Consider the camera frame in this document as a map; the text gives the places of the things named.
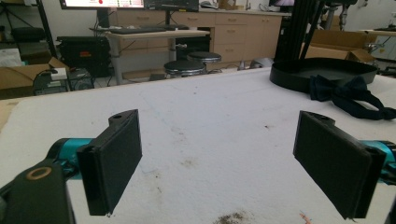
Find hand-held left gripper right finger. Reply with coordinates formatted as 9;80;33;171
292;110;396;220

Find black metal stand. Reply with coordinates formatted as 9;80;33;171
274;0;331;63
35;0;59;60

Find black keyboard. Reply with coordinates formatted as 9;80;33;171
109;26;167;35

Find wooden drawer cabinet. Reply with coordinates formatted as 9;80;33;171
108;8;284;63

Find black round stool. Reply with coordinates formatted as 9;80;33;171
186;50;222;64
163;59;207;78

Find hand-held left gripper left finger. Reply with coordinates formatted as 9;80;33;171
47;108;143;217

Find brown cardboard box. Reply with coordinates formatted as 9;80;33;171
300;29;377;63
0;56;70;91

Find dark navy bow tie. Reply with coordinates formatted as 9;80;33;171
308;74;396;121

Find grey height-adjustable desk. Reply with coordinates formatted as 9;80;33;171
105;29;211;86

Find computer monitor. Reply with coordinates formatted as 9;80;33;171
143;0;200;13
59;0;146;10

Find black equipment case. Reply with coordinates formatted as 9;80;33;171
55;35;112;78

